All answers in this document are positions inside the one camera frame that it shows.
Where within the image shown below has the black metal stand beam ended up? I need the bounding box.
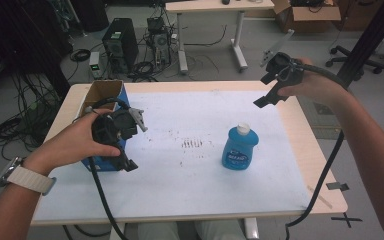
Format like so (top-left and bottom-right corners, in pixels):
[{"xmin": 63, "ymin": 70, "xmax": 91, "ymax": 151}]
[{"xmin": 335, "ymin": 0, "xmax": 384, "ymax": 89}]

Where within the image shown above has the black cable coil by computers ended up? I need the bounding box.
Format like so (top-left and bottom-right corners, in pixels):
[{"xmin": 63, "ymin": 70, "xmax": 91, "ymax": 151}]
[{"xmin": 127, "ymin": 60, "xmax": 159, "ymax": 83}]

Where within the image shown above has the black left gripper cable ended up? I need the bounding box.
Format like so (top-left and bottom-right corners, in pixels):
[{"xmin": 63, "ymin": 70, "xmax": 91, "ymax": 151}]
[{"xmin": 87, "ymin": 97, "xmax": 131, "ymax": 240}]

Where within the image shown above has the closed brown cardboard box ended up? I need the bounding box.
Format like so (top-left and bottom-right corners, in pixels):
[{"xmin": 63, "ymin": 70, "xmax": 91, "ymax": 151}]
[{"xmin": 332, "ymin": 0, "xmax": 384, "ymax": 33}]

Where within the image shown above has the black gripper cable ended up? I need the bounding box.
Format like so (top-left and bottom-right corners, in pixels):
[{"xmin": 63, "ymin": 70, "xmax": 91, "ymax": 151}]
[
  {"xmin": 284, "ymin": 62, "xmax": 352, "ymax": 240},
  {"xmin": 87, "ymin": 97, "xmax": 131, "ymax": 240}
]

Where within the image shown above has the open brown cardboard box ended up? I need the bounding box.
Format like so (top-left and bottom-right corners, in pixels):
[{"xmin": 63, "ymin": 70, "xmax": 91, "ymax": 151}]
[{"xmin": 272, "ymin": 0, "xmax": 342, "ymax": 34}]

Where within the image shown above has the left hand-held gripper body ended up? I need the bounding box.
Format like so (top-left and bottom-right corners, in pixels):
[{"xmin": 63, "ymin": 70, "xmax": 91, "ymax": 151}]
[{"xmin": 91, "ymin": 107, "xmax": 149, "ymax": 148}]

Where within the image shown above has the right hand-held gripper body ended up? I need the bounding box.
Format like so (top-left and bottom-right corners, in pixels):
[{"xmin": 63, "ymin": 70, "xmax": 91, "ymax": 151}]
[{"xmin": 259, "ymin": 29, "xmax": 305, "ymax": 89}]

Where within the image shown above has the small black box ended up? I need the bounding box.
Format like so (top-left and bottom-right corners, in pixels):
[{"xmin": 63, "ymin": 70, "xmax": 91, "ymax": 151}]
[{"xmin": 146, "ymin": 16, "xmax": 166, "ymax": 33}]

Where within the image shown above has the beige strap wristwatch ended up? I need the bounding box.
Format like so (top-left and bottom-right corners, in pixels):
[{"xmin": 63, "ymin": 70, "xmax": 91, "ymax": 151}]
[{"xmin": 0, "ymin": 156, "xmax": 57, "ymax": 197}]

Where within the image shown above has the white background desk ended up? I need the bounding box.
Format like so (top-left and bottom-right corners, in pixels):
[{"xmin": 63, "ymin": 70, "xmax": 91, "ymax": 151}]
[{"xmin": 164, "ymin": 0, "xmax": 276, "ymax": 75}]

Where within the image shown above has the tangle of black floor cables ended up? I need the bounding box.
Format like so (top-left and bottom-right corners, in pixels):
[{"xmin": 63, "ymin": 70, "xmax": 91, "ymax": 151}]
[{"xmin": 0, "ymin": 71, "xmax": 63, "ymax": 162}]

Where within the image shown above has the white table leg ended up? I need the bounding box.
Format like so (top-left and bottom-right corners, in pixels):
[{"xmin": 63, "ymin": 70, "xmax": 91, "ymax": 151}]
[
  {"xmin": 243, "ymin": 217, "xmax": 260, "ymax": 240},
  {"xmin": 108, "ymin": 222, "xmax": 126, "ymax": 240}
]

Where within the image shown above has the thin black floor cable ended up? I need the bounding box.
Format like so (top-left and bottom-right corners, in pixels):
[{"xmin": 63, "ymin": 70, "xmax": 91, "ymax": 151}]
[{"xmin": 183, "ymin": 24, "xmax": 229, "ymax": 48}]

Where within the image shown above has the blue bottle with white cap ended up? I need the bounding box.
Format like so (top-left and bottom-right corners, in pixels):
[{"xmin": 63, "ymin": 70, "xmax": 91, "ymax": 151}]
[{"xmin": 221, "ymin": 122, "xmax": 260, "ymax": 171}]

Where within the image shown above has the beige tape strip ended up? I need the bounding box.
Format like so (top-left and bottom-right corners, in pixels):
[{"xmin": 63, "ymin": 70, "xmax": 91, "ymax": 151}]
[{"xmin": 306, "ymin": 184, "xmax": 334, "ymax": 210}]

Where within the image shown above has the person's right hand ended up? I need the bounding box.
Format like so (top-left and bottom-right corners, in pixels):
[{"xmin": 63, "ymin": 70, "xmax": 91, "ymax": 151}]
[{"xmin": 276, "ymin": 57, "xmax": 352, "ymax": 108}]

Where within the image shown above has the black computer tower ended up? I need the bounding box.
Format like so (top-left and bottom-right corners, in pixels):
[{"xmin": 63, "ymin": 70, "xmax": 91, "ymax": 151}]
[{"xmin": 101, "ymin": 17, "xmax": 140, "ymax": 75}]

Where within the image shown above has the black office chair base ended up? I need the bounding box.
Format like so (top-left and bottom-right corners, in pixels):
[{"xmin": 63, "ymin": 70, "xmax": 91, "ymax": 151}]
[{"xmin": 324, "ymin": 44, "xmax": 384, "ymax": 75}]

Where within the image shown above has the person's left hand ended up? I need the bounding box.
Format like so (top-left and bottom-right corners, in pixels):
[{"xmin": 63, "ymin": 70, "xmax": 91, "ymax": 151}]
[{"xmin": 23, "ymin": 108, "xmax": 122, "ymax": 177}]

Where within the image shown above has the black tape piece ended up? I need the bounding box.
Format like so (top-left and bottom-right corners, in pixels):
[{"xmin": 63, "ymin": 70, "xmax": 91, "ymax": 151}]
[{"xmin": 325, "ymin": 181, "xmax": 350, "ymax": 192}]

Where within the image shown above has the silver power supply unit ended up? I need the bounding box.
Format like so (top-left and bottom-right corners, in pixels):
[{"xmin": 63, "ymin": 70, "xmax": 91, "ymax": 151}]
[{"xmin": 88, "ymin": 51, "xmax": 105, "ymax": 80}]

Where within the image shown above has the blue-sided cardboard box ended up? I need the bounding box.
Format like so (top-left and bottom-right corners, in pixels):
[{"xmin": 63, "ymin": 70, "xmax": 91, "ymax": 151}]
[{"xmin": 76, "ymin": 79, "xmax": 131, "ymax": 173}]

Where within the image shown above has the small black cable coil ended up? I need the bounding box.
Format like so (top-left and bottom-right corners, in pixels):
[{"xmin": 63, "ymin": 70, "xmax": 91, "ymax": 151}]
[{"xmin": 69, "ymin": 48, "xmax": 92, "ymax": 63}]

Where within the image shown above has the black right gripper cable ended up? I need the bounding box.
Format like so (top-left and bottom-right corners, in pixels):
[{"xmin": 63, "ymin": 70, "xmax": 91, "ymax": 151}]
[{"xmin": 284, "ymin": 62, "xmax": 352, "ymax": 240}]

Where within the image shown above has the grey open computer case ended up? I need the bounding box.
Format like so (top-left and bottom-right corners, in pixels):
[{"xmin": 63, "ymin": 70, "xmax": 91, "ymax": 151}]
[{"xmin": 150, "ymin": 30, "xmax": 172, "ymax": 68}]

